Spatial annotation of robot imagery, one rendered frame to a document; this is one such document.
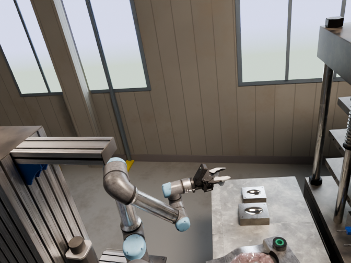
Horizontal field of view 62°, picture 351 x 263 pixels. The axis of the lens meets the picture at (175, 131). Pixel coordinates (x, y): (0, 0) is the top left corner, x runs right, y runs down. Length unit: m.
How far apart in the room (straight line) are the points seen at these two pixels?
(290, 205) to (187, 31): 2.14
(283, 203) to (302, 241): 0.35
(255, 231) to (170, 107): 2.17
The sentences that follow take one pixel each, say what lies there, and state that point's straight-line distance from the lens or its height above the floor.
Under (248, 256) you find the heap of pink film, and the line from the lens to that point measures 1.93.
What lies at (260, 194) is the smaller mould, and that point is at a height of 0.86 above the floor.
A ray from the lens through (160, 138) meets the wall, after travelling 4.12.
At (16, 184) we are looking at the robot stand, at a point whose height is 1.92.
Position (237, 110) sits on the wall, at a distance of 3.72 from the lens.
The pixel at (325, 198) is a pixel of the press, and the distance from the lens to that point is 2.52.
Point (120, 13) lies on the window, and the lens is 3.64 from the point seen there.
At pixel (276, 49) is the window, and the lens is 3.44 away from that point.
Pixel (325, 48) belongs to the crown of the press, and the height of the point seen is 1.90.
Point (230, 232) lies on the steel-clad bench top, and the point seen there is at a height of 0.80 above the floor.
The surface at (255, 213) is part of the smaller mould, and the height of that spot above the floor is 0.85.
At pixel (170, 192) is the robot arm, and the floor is 1.45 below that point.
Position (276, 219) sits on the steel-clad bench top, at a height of 0.80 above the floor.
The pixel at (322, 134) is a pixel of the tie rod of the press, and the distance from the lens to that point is 2.36.
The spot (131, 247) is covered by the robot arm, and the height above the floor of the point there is 1.26.
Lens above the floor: 2.45
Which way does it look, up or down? 29 degrees down
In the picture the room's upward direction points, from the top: 9 degrees counter-clockwise
